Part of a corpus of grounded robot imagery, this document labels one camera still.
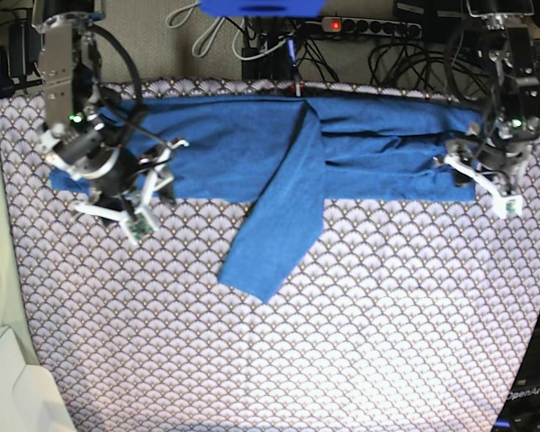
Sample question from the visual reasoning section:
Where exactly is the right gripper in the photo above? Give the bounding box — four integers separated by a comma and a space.
78, 148, 176, 206

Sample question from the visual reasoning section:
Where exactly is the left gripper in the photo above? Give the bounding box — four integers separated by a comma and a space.
447, 137, 529, 180

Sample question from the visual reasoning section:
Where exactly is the blue T-shirt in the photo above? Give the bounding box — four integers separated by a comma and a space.
49, 94, 483, 304

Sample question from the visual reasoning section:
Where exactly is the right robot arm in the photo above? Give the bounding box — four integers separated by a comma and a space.
31, 1, 175, 209

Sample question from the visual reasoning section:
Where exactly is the orange black table clamp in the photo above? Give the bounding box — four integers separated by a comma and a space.
289, 81, 304, 98

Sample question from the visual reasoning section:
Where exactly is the fan-patterned table cloth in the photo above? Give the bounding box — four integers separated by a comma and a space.
0, 95, 540, 431

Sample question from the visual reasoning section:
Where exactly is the white plastic bin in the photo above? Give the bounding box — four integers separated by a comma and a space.
0, 326, 76, 431

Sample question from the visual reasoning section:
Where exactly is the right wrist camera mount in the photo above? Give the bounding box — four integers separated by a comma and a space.
74, 139, 189, 244

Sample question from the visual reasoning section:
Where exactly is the white looped cable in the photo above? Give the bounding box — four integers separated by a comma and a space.
166, 0, 226, 59

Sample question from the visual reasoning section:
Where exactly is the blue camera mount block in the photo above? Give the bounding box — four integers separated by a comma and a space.
200, 0, 325, 17

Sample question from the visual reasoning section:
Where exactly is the white power strip red switch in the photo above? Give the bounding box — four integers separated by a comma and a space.
318, 16, 423, 40

